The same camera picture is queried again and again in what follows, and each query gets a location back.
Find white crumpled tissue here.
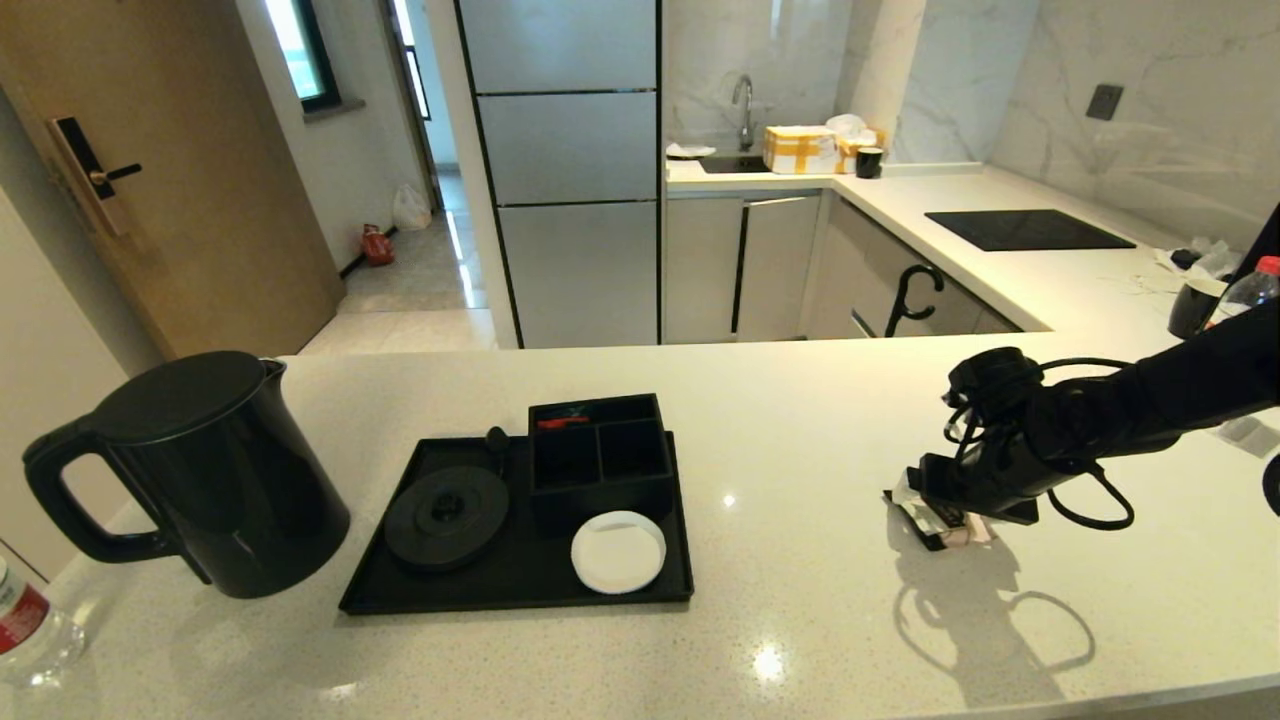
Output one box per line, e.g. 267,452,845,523
1157,238,1243,295

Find clear acrylic stand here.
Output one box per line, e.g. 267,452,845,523
1215,410,1280,461

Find black induction cooktop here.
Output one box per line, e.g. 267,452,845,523
925,209,1138,252

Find black rectangular serving tray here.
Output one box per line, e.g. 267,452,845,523
340,430,696,616

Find black electric kettle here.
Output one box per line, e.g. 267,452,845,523
22,350,353,601

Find white round coaster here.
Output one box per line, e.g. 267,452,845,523
570,510,668,595

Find white tall cabinet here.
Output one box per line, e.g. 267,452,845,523
0,190,166,586

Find clear water bottle red cap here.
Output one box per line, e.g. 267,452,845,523
0,553,89,691
1215,256,1280,323

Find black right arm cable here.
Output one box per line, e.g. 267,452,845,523
940,355,1137,532

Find black compartment organizer box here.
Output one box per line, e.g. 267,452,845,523
527,393,676,528

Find narrow dark framed hallway window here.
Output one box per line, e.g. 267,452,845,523
390,0,436,124

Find white tea bag packet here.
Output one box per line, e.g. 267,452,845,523
885,488,999,552

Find silver refrigerator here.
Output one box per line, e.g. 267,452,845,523
455,0,663,349

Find white plastic bag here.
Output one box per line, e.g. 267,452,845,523
392,184,434,232

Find black mug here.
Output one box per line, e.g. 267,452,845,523
1167,279,1227,341

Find large yellow taped carton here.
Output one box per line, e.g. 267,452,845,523
763,125,840,176

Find chrome kitchen faucet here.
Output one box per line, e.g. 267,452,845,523
732,75,757,152

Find black round kettle base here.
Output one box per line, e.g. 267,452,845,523
385,427,512,574

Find black gold door lock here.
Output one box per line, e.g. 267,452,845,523
46,117,144,239

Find grey kitchen base cabinets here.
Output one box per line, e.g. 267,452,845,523
662,188,1023,344

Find brown wooden door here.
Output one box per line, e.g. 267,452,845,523
0,0,346,366

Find black curved umbrella handle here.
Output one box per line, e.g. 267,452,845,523
886,263,946,339

